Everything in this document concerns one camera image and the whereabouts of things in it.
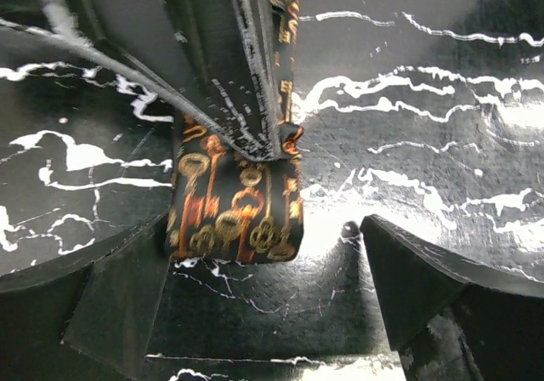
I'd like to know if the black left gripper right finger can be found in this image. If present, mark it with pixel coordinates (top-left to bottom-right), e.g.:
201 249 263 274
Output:
360 215 543 380

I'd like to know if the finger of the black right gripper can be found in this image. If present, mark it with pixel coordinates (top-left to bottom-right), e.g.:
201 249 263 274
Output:
0 0 264 163
165 0 281 160

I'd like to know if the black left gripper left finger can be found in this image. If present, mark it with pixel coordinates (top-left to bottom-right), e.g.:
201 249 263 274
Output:
1 213 169 380

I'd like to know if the black key pattern tie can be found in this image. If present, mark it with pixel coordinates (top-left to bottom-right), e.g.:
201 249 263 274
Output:
165 0 303 264

